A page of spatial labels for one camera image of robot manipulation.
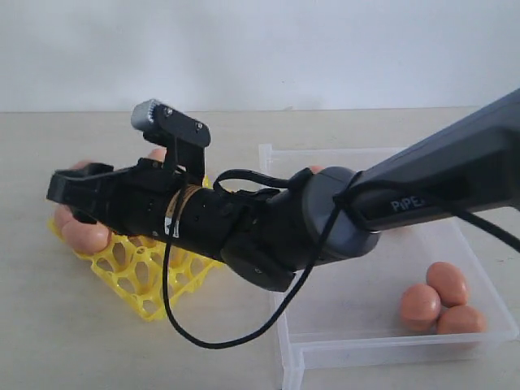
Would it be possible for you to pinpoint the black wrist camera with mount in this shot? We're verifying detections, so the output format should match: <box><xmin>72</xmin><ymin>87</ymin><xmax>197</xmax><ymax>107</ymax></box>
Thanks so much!
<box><xmin>131</xmin><ymin>99</ymin><xmax>211</xmax><ymax>182</ymax></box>

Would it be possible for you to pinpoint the clear plastic box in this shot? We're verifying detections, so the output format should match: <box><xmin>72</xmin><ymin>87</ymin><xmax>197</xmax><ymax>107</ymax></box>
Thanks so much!
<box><xmin>258</xmin><ymin>143</ymin><xmax>520</xmax><ymax>390</ymax></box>

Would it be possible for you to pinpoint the brown egg back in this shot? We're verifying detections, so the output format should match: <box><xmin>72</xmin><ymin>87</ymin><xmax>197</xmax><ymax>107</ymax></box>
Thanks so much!
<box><xmin>310</xmin><ymin>166</ymin><xmax>323</xmax><ymax>174</ymax></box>

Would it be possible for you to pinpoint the brown speckled egg front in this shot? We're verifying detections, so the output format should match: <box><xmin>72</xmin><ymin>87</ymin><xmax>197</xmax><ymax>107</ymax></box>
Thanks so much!
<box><xmin>399</xmin><ymin>284</ymin><xmax>441</xmax><ymax>332</ymax></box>

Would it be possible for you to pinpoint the yellow plastic egg tray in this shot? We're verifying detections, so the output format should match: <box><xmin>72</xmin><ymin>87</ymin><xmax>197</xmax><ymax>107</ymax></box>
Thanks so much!
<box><xmin>48</xmin><ymin>216</ymin><xmax>222</xmax><ymax>321</ymax></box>

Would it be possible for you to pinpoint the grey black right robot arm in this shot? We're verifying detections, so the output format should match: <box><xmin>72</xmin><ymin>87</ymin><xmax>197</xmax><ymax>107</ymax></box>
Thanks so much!
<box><xmin>47</xmin><ymin>92</ymin><xmax>519</xmax><ymax>292</ymax></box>

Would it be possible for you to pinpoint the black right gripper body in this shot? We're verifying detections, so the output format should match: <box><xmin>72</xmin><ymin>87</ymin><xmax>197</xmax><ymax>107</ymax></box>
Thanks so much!
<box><xmin>102</xmin><ymin>158</ymin><xmax>202</xmax><ymax>240</ymax></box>

